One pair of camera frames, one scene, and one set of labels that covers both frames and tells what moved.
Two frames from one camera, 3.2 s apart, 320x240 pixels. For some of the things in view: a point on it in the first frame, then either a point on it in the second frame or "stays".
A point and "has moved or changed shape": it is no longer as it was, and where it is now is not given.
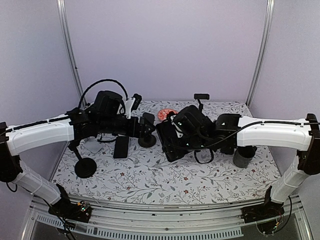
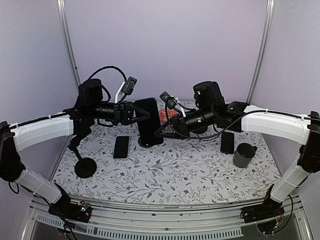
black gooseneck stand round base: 86,167 stays
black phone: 168,134 has moved or changed shape
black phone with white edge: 121,148 stays
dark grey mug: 243,155 stays
